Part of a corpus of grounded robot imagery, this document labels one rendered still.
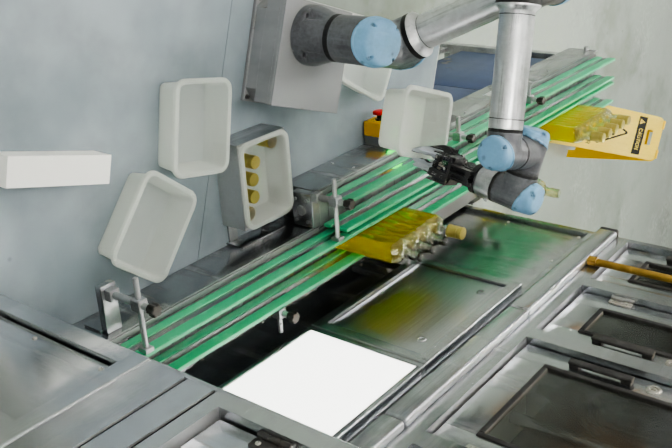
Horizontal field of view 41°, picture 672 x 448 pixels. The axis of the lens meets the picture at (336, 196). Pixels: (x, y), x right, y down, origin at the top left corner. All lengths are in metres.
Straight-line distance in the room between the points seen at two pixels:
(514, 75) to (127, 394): 1.02
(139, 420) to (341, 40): 1.10
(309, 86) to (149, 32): 0.46
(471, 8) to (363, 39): 0.26
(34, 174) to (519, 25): 1.02
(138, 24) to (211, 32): 0.22
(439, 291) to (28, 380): 1.20
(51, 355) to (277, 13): 1.01
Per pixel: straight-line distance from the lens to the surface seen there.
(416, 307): 2.33
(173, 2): 2.08
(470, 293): 2.39
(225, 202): 2.24
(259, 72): 2.22
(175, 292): 2.09
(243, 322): 2.12
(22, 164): 1.81
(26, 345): 1.66
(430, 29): 2.18
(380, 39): 2.12
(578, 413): 2.04
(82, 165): 1.89
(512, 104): 1.94
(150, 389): 1.44
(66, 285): 2.01
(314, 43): 2.18
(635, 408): 2.07
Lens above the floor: 2.30
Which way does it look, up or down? 36 degrees down
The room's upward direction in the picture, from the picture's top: 103 degrees clockwise
